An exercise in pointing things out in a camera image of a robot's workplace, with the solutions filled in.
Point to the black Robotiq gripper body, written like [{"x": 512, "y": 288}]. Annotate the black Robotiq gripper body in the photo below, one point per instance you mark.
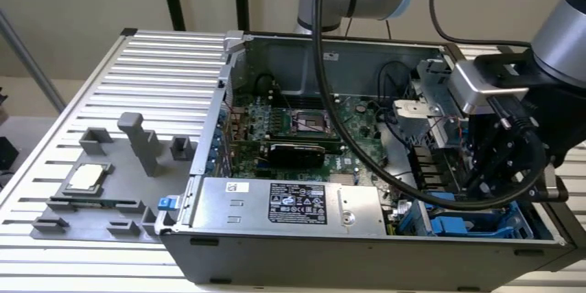
[{"x": 563, "y": 118}]

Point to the silver CPU chip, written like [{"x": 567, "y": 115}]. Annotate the silver CPU chip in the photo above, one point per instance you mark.
[{"x": 86, "y": 178}]

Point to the aluminium profile post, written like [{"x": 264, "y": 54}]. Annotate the aluminium profile post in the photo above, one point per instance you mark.
[{"x": 32, "y": 63}]

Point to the black open PC case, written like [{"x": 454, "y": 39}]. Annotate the black open PC case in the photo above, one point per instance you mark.
[{"x": 365, "y": 258}]

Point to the black table corner cap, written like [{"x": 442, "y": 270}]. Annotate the black table corner cap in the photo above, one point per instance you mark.
[
  {"x": 128, "y": 31},
  {"x": 506, "y": 49}
]

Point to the green motherboard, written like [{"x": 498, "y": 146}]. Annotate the green motherboard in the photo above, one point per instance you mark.
[{"x": 371, "y": 135}]

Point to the CPU socket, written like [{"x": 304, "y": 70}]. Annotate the CPU socket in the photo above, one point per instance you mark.
[{"x": 308, "y": 121}]

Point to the black graphics card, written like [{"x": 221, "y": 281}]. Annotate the black graphics card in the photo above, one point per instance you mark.
[{"x": 295, "y": 155}]

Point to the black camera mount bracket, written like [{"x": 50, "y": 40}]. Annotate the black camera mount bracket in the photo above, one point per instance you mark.
[{"x": 494, "y": 63}]

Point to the blue case latch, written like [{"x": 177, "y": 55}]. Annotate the blue case latch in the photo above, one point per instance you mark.
[{"x": 167, "y": 204}]

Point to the silver power supply unit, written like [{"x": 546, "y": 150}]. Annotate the silver power supply unit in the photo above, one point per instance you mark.
[{"x": 256, "y": 204}]

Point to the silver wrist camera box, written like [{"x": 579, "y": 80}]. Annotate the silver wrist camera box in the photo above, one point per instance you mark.
[{"x": 475, "y": 83}]

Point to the metal drive cage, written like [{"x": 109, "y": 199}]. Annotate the metal drive cage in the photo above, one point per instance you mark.
[{"x": 426, "y": 101}]

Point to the small silver heatsink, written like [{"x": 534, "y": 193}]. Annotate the small silver heatsink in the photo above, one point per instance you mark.
[{"x": 343, "y": 179}]

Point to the green RAM stick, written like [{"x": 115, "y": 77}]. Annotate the green RAM stick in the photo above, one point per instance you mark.
[{"x": 90, "y": 202}]

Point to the black RAM slot bank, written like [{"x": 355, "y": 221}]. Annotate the black RAM slot bank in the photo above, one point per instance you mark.
[
  {"x": 292, "y": 137},
  {"x": 297, "y": 99}
]

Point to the grey parts rack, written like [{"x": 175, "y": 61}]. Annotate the grey parts rack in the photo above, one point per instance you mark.
[{"x": 123, "y": 186}]

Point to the black box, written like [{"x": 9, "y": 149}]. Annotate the black box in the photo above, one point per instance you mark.
[{"x": 8, "y": 154}]

